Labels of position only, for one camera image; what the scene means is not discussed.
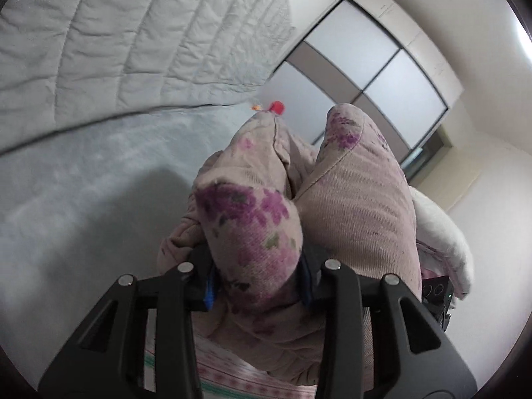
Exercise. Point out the red plastic stool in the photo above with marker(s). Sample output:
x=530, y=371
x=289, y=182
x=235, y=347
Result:
x=276, y=107

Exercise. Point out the sliding door wardrobe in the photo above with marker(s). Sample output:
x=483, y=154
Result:
x=361, y=66

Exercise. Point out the white fleece blanket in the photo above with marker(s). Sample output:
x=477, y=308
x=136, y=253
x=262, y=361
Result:
x=444, y=232

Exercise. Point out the grey bed sheet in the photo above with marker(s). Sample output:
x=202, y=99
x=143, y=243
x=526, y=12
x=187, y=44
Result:
x=91, y=199

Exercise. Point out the pink floral padded garment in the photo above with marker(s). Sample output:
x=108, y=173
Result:
x=353, y=216

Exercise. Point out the striped pink and teal blanket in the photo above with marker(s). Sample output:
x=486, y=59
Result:
x=232, y=370

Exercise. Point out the grey quilted headboard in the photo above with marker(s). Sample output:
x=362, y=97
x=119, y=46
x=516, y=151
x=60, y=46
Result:
x=124, y=37

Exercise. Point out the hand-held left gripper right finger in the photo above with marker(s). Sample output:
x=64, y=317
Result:
x=306, y=287

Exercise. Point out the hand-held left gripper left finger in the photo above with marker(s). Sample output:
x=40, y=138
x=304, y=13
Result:
x=210, y=293

